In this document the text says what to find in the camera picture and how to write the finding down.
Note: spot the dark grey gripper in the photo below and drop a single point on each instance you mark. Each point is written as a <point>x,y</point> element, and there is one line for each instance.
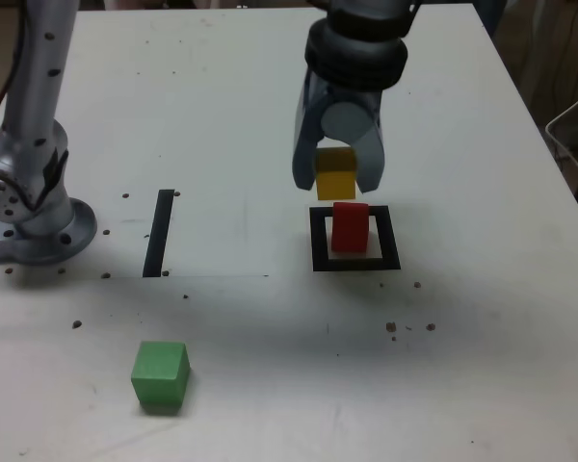
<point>373,98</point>

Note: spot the yellow cube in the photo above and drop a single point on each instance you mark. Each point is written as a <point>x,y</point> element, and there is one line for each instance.
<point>336,185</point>

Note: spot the black tape strip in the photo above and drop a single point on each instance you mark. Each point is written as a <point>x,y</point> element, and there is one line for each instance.
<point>156,236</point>

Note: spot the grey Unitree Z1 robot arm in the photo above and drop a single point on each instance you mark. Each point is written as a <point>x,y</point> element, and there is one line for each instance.
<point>29,226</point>

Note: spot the black tape square outline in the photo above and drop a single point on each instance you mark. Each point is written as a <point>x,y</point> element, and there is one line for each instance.
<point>318,240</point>

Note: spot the red cube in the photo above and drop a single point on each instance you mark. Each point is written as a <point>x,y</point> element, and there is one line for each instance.
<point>349,236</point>

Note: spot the green cube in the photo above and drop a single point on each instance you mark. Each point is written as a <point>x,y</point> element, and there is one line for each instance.
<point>156,380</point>

